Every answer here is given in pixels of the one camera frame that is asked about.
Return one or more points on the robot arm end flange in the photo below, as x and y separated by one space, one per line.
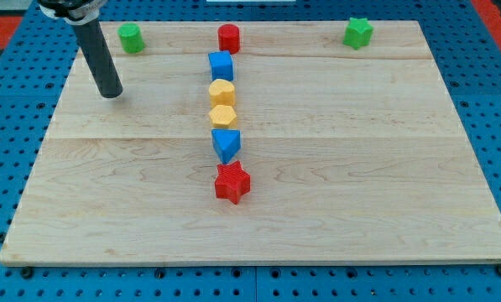
74 12

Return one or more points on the yellow heart block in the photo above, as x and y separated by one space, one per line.
222 92

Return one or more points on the blue triangle block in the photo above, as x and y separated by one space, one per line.
226 143

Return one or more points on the red star block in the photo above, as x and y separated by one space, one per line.
232 182

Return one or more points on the yellow hexagon block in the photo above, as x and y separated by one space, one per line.
223 117

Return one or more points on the blue cube block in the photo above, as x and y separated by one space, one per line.
221 65

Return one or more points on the light wooden board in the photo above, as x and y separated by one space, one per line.
356 157

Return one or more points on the red cylinder block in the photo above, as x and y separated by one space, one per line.
228 36

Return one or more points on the green star block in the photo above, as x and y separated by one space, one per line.
358 33

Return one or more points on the green cylinder block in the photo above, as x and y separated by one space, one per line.
131 38

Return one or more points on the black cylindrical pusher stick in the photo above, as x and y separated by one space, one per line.
94 47

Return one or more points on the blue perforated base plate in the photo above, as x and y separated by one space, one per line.
465 37

